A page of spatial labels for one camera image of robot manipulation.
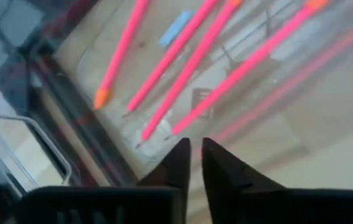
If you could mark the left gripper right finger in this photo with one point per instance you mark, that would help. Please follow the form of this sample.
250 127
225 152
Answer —
272 205

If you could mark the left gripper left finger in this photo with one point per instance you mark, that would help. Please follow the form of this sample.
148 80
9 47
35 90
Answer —
117 205

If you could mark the pink pencil orange eraser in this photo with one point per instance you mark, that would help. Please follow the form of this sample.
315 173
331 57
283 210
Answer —
188 71
121 53
170 59
244 68

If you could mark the clear plastic bin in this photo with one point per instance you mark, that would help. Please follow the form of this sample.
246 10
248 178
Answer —
145 49
23 149

